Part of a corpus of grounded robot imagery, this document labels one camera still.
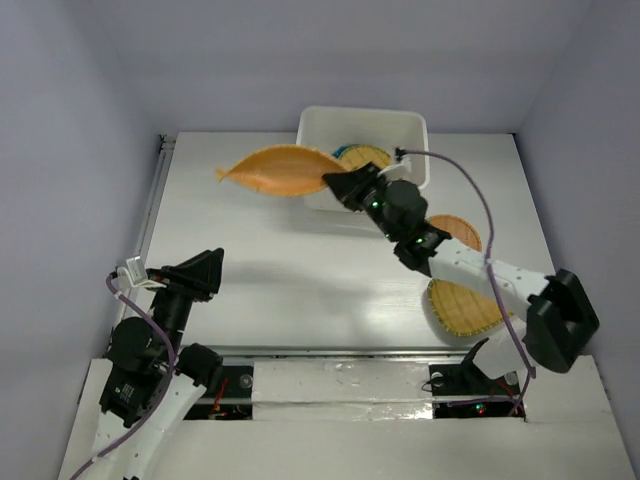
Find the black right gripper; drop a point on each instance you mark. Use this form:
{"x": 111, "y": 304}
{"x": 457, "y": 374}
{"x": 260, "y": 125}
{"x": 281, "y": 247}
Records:
{"x": 349, "y": 185}

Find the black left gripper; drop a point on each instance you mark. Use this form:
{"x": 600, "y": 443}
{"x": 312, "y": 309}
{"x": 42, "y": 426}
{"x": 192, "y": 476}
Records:
{"x": 199, "y": 276}

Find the round green-rimmed bamboo plate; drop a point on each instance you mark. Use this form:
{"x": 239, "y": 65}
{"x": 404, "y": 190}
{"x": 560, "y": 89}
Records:
{"x": 354, "y": 157}

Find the blue polka dot ceramic plate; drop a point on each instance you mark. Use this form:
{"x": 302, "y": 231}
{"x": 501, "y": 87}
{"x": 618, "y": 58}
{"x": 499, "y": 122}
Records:
{"x": 338, "y": 152}

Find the orange fish-shaped woven plate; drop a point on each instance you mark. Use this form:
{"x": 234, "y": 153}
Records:
{"x": 285, "y": 170}

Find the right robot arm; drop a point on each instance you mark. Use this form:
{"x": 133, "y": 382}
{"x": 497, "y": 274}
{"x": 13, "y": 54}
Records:
{"x": 554, "y": 319}

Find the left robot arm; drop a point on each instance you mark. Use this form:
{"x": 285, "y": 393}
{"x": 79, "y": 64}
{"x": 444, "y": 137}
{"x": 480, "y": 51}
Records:
{"x": 154, "y": 380}

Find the white plastic bin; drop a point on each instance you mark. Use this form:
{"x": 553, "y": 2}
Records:
{"x": 328, "y": 128}

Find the round orange woven plate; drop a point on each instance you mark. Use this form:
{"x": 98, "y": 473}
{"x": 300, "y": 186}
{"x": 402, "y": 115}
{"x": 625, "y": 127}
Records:
{"x": 458, "y": 228}

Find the yellow fan-shaped bamboo plate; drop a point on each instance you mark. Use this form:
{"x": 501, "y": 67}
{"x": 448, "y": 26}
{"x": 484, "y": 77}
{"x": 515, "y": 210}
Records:
{"x": 461, "y": 312}

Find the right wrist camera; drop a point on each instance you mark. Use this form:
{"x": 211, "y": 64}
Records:
{"x": 401, "y": 169}

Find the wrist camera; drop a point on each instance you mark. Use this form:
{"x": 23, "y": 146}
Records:
{"x": 131, "y": 273}
{"x": 401, "y": 169}

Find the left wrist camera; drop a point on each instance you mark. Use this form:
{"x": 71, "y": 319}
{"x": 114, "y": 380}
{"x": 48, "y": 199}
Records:
{"x": 131, "y": 273}

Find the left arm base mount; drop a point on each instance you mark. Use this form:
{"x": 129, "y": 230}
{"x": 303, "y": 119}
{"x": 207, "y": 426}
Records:
{"x": 230, "y": 397}

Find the aluminium side rail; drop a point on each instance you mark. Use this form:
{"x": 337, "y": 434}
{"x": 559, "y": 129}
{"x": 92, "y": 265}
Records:
{"x": 165, "y": 144}

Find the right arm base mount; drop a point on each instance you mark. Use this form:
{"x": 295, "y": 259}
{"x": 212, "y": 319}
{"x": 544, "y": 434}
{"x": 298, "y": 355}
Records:
{"x": 463, "y": 391}

